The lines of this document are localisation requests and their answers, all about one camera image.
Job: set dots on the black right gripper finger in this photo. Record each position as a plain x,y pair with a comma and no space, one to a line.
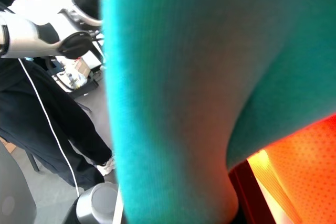
250,195

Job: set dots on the teal knit cloth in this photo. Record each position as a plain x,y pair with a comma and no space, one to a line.
168,82

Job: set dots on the small cardboard box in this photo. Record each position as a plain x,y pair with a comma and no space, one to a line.
82,68

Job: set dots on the white sneaker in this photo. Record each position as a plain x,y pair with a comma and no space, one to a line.
107,166

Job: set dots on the silver cylindrical robot part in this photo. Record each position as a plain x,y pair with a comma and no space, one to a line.
97,204

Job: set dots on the black cluttered floor rack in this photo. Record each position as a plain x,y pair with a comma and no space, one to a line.
78,83

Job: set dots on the grey curved panel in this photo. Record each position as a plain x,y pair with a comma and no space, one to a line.
14,190

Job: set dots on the person in black clothes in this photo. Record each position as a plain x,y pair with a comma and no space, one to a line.
29,108

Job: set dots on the black and silver robot torso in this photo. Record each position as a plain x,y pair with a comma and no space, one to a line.
86,1

